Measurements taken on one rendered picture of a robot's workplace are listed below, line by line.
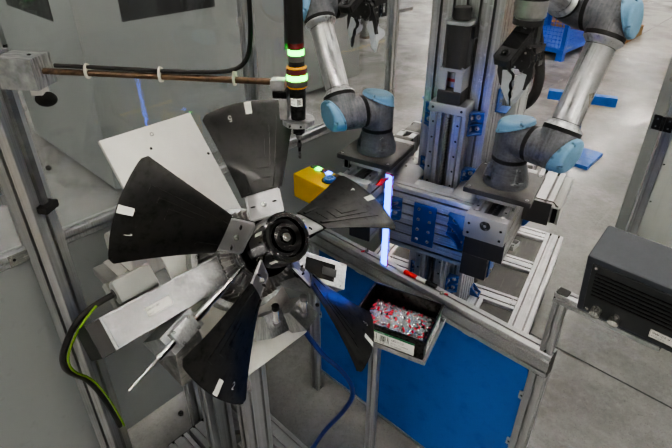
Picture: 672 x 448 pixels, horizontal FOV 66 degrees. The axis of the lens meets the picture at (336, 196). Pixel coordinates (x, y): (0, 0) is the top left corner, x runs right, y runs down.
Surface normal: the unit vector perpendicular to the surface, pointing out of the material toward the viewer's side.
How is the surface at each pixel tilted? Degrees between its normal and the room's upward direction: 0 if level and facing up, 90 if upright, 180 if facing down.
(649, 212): 90
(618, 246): 15
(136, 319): 50
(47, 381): 90
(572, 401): 0
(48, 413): 90
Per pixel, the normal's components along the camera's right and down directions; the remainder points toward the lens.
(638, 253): -0.18, -0.73
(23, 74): -0.14, 0.51
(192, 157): 0.56, -0.29
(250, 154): -0.11, -0.14
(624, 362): 0.00, -0.86
